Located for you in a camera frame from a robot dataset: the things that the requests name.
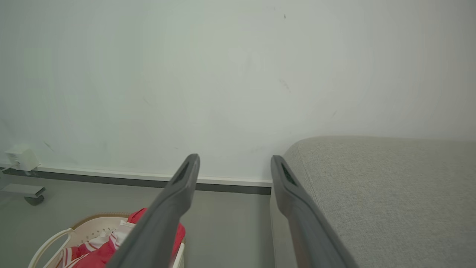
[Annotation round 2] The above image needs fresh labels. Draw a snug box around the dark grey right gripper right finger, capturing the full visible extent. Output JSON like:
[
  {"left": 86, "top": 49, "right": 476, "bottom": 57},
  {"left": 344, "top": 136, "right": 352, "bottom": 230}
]
[{"left": 271, "top": 155, "right": 359, "bottom": 268}]

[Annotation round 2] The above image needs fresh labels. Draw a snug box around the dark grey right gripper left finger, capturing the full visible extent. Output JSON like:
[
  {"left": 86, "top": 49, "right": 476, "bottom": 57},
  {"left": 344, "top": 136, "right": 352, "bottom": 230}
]
[{"left": 106, "top": 154, "right": 200, "bottom": 268}]

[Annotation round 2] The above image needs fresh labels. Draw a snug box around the white garment with red stripes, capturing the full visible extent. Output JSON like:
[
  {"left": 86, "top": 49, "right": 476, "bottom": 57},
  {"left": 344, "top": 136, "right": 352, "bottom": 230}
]
[{"left": 87, "top": 220, "right": 136, "bottom": 251}]

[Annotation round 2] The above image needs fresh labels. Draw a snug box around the cream plastic laundry basket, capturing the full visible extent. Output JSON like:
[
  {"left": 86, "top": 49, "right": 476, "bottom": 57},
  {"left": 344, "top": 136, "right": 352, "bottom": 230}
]
[{"left": 28, "top": 212, "right": 186, "bottom": 268}]

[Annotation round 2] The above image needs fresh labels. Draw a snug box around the white and black baseboard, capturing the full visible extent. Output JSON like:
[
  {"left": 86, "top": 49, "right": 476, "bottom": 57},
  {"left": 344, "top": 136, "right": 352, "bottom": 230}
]
[{"left": 0, "top": 163, "right": 273, "bottom": 195}]

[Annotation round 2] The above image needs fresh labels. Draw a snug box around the grey fabric sofa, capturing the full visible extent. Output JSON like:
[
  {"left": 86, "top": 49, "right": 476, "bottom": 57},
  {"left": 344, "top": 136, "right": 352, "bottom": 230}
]
[{"left": 270, "top": 135, "right": 476, "bottom": 268}]

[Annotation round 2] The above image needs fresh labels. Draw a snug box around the grey metal frame with caster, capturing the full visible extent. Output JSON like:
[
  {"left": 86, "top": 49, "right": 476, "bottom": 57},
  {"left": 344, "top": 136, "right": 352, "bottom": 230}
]
[{"left": 0, "top": 169, "right": 46, "bottom": 206}]

